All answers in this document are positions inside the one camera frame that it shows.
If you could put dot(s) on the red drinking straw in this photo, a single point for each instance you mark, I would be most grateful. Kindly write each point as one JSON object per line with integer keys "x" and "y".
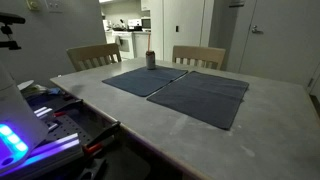
{"x": 149, "y": 38}

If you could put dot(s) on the left wooden chair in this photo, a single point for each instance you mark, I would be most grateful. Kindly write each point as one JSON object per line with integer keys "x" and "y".
{"x": 86, "y": 57}

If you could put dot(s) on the black orange-handled clamp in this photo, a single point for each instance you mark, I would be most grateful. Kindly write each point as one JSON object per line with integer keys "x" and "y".
{"x": 96, "y": 144}

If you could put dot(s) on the silver and red soda can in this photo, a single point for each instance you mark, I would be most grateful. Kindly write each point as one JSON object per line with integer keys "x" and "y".
{"x": 150, "y": 60}

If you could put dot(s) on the black camera on mount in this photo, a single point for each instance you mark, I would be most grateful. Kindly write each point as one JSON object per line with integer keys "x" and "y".
{"x": 8, "y": 19}

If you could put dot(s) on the black perforated mounting board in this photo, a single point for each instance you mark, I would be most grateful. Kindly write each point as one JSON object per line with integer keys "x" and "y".
{"x": 64, "y": 126}

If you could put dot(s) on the aluminium extrusion rail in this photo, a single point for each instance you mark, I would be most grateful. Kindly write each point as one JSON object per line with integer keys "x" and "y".
{"x": 47, "y": 158}

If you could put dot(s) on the right wooden chair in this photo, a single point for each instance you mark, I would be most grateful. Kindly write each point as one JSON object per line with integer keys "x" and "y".
{"x": 206, "y": 57}

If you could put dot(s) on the dark blue left placemat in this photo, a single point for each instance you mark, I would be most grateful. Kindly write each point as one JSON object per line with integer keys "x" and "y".
{"x": 143, "y": 82}

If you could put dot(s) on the white kitchen stove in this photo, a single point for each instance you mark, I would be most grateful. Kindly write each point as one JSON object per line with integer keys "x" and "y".
{"x": 124, "y": 40}

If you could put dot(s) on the grey door with handle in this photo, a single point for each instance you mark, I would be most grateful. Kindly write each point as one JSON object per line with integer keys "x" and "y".
{"x": 283, "y": 41}

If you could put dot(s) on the dark grey right placemat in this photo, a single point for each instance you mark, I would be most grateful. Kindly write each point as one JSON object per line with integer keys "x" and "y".
{"x": 208, "y": 98}

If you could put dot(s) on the white robot base with LEDs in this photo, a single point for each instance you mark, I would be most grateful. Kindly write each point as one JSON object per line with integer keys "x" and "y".
{"x": 21, "y": 129}

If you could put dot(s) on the white wall switch plate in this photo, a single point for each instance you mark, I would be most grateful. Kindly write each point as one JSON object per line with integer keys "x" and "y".
{"x": 54, "y": 6}

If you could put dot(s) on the wooden chair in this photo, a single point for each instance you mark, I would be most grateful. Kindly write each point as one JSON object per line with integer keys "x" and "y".
{"x": 86, "y": 57}
{"x": 206, "y": 57}

